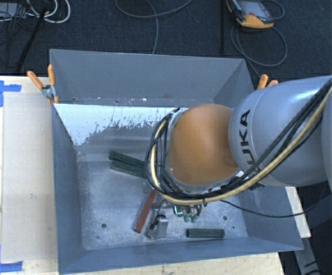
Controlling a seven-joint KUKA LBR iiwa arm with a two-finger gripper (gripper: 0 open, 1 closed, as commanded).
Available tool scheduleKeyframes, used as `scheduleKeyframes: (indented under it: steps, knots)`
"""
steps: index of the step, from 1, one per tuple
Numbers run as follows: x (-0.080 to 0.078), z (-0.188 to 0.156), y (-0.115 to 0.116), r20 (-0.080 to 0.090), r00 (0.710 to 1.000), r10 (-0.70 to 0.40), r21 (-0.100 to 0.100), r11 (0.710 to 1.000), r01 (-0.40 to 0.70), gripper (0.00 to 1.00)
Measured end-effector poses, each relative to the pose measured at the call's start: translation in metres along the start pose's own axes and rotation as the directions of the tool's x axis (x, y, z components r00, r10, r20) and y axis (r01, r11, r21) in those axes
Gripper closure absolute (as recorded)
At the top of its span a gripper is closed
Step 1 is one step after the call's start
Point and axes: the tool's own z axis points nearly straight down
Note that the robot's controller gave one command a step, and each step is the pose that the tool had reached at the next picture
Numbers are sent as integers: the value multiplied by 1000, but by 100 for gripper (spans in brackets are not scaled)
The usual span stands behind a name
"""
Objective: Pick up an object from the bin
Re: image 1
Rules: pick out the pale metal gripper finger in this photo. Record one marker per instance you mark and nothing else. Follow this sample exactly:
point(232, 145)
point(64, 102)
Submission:
point(162, 228)
point(151, 233)

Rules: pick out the dark green flat block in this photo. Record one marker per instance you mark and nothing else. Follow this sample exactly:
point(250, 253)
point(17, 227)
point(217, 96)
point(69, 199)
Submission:
point(127, 169)
point(205, 233)

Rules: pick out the pale flat board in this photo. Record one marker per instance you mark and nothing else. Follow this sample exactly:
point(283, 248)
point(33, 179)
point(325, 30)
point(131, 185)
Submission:
point(25, 168)

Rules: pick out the red-brown flat block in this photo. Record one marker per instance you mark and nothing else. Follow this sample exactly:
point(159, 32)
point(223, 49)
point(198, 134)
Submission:
point(146, 211)

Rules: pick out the grey metal bin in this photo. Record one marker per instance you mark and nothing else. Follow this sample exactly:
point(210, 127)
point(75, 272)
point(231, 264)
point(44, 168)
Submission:
point(111, 205)

